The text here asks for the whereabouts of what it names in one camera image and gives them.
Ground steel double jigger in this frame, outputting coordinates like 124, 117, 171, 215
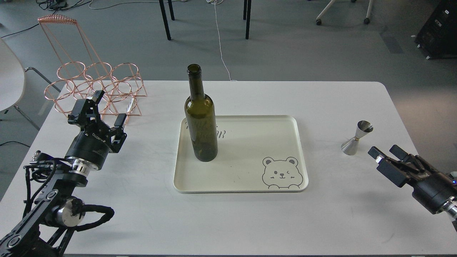
341, 120, 373, 156

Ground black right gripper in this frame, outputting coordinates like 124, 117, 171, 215
368, 145, 456, 214

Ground white floor cable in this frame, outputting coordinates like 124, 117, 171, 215
89, 0, 238, 82

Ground black table legs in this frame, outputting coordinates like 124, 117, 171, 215
159, 0, 252, 40

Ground white office chair base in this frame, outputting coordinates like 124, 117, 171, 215
315, 0, 376, 26

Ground dark green wine bottle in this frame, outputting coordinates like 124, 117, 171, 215
184, 64, 218, 162

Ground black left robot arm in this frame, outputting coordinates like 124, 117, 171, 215
1, 90, 127, 257

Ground black floor cables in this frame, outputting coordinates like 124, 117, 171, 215
0, 0, 93, 38

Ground cream tray with bear print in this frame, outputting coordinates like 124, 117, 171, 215
173, 115, 309, 193

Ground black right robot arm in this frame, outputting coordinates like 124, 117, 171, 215
368, 145, 457, 227

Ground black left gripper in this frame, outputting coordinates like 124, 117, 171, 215
64, 90, 127, 170

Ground copper wire bottle rack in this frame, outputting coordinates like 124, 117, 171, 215
38, 14, 147, 118

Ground white chair at left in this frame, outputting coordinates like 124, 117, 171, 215
0, 39, 52, 130

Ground black equipment case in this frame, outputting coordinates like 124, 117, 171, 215
415, 0, 457, 60

